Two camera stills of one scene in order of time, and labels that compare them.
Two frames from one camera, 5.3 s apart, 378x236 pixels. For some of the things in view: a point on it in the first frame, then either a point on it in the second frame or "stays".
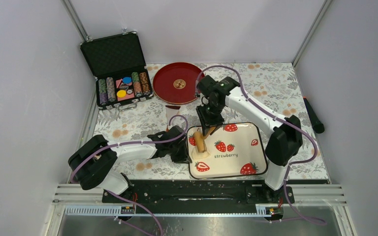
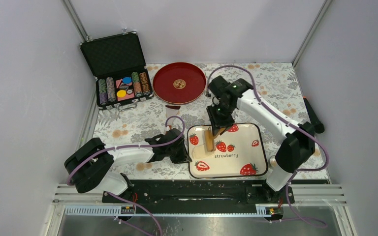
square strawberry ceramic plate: (234, 150) stays
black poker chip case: (118, 65) stays
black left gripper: (183, 158) stays
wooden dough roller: (200, 139) -> (209, 136)
